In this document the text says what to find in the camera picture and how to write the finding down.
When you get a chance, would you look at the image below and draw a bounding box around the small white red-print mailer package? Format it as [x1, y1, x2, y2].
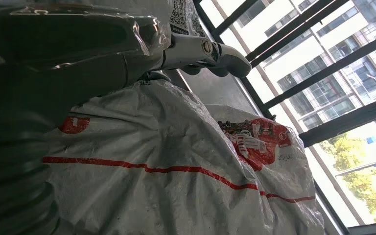
[41, 0, 326, 235]

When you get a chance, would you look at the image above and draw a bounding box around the white building outside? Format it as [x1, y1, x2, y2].
[204, 0, 376, 130]

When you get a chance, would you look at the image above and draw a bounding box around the green tree outside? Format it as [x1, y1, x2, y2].
[319, 133, 376, 224]

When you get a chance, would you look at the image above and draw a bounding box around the black window frame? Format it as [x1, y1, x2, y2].
[192, 0, 376, 235]

